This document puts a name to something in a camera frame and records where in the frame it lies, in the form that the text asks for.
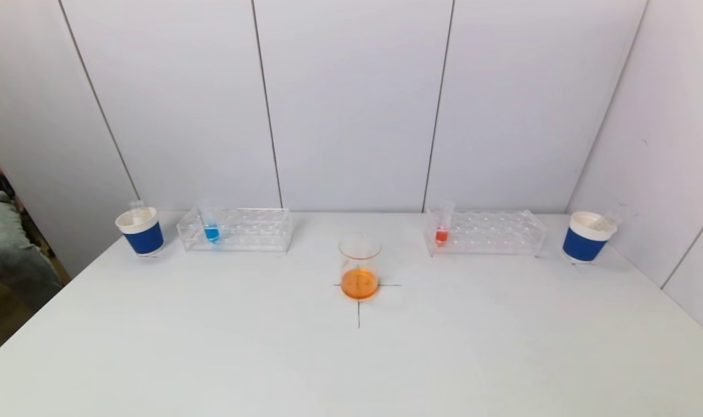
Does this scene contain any test tube with yellow pigment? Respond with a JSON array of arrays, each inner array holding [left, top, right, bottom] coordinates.
[[593, 210, 624, 229]]

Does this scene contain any clear glass beaker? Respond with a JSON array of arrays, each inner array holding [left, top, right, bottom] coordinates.
[[338, 231, 383, 301]]

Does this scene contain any clear acrylic test tube rack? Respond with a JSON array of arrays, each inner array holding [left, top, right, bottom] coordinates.
[[176, 207, 294, 254], [424, 210, 548, 258]]

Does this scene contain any test tube with blue liquid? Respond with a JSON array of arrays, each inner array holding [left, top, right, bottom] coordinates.
[[198, 200, 221, 245]]

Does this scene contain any blue white paper cup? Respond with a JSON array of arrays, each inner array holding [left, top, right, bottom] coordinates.
[[562, 211, 618, 265], [115, 207, 165, 257]]

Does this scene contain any person in grey trousers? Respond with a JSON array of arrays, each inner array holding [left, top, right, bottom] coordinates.
[[0, 136, 63, 312]]

